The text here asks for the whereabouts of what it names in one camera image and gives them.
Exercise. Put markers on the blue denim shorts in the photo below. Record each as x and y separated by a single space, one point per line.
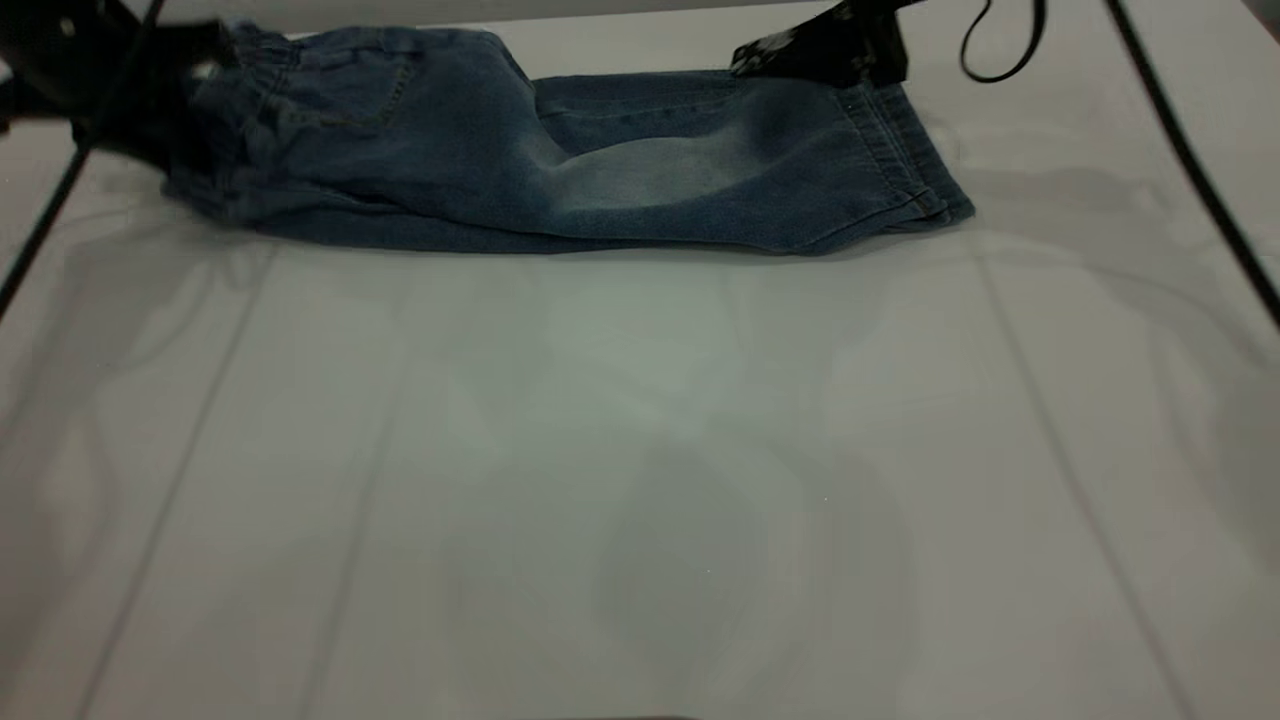
450 150

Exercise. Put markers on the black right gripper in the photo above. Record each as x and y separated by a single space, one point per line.
880 35

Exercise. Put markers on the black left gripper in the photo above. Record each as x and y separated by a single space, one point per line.
55 50

